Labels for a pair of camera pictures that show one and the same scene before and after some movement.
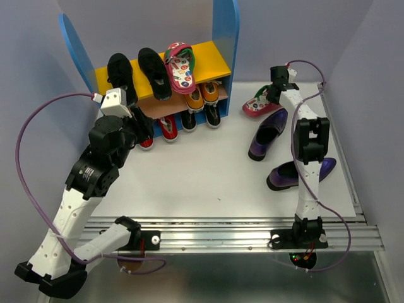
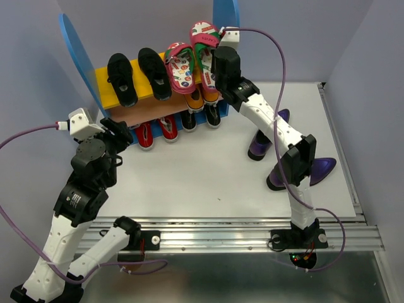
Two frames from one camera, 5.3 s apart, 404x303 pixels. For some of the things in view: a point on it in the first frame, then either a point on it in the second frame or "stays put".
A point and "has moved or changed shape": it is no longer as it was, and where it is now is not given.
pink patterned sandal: [259, 105] has moved or changed shape
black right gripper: [269, 98] -> [213, 64]
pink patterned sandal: [180, 59] stays put
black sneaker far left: [120, 72] stays put
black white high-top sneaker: [188, 120] stays put
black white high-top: [213, 115] stays put
